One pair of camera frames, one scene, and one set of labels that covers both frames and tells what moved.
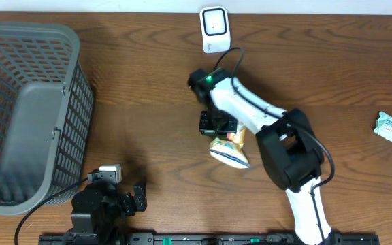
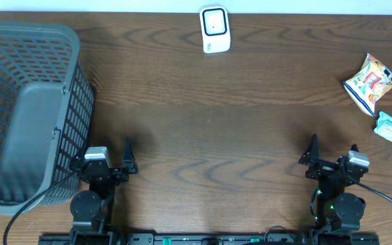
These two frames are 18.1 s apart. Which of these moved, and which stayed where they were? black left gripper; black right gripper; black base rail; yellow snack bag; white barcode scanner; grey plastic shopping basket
Moved: black right gripper; black left gripper; yellow snack bag
Stayed: black base rail; grey plastic shopping basket; white barcode scanner
